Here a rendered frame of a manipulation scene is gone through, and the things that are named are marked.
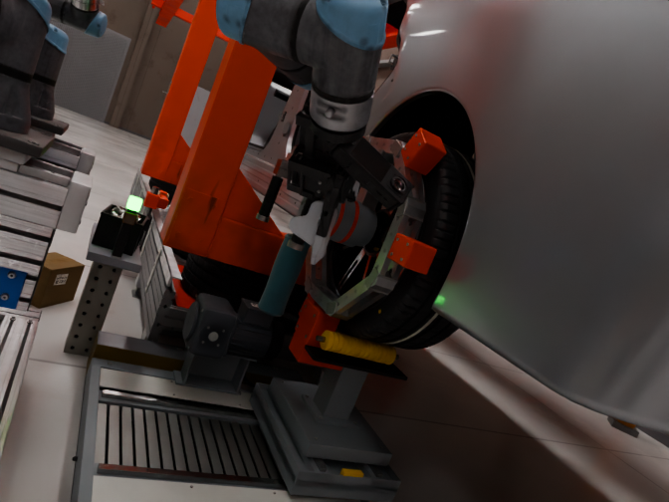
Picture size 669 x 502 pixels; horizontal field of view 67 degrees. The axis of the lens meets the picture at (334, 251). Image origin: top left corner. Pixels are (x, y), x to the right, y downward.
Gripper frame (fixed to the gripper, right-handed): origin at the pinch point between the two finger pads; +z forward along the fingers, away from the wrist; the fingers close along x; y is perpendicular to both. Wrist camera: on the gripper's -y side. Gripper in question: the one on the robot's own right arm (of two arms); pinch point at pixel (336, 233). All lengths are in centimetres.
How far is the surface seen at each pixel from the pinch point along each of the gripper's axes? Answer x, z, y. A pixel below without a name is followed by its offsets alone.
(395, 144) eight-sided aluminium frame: -66, 29, 5
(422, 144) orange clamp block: -59, 21, -3
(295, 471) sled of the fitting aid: 6, 92, -1
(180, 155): -181, 177, 171
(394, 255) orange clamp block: -35, 38, -6
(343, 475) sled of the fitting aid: 0, 96, -14
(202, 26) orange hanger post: -233, 107, 178
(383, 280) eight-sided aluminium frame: -33, 46, -6
